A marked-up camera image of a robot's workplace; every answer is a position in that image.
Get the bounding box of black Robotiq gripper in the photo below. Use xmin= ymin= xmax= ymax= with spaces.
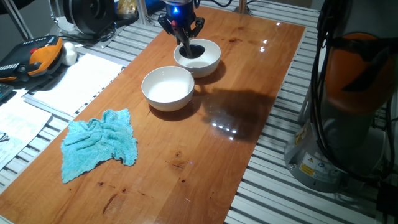
xmin=157 ymin=0 xmax=206 ymax=47

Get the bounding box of black ladle with red band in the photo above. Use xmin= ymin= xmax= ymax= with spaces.
xmin=170 ymin=19 xmax=206 ymax=60

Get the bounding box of white ceramic bowl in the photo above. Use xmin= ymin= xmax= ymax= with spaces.
xmin=173 ymin=38 xmax=222 ymax=78
xmin=141 ymin=65 xmax=195 ymax=112

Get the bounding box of golden foil packet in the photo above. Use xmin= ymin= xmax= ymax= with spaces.
xmin=116 ymin=0 xmax=139 ymax=20

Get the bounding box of black filament spool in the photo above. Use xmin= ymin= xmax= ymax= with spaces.
xmin=63 ymin=0 xmax=116 ymax=35

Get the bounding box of white rounded plastic object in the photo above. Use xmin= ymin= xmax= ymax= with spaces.
xmin=61 ymin=42 xmax=78 ymax=67

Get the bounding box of blank white paper sheet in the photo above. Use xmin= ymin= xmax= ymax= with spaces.
xmin=32 ymin=52 xmax=124 ymax=116

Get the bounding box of glossy wooden board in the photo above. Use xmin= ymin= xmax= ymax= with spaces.
xmin=0 ymin=3 xmax=307 ymax=224

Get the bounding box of thin chrome rod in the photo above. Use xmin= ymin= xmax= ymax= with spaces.
xmin=48 ymin=0 xmax=62 ymax=29

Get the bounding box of orange black teach pendant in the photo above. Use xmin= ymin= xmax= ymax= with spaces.
xmin=0 ymin=35 xmax=65 ymax=83

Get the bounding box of turquoise terry towel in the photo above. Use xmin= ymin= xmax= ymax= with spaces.
xmin=60 ymin=108 xmax=139 ymax=184

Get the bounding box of printed white paper sheet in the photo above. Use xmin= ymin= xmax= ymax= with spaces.
xmin=0 ymin=96 xmax=53 ymax=170

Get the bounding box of black computer keyboard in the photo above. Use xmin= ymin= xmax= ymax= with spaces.
xmin=0 ymin=82 xmax=15 ymax=102

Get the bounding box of aluminium frame post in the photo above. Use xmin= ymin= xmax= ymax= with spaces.
xmin=232 ymin=0 xmax=253 ymax=16

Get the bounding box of black coiled cable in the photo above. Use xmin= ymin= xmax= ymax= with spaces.
xmin=58 ymin=21 xmax=125 ymax=43

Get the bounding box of grey slanted frame strut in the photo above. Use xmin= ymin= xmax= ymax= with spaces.
xmin=2 ymin=0 xmax=34 ymax=40

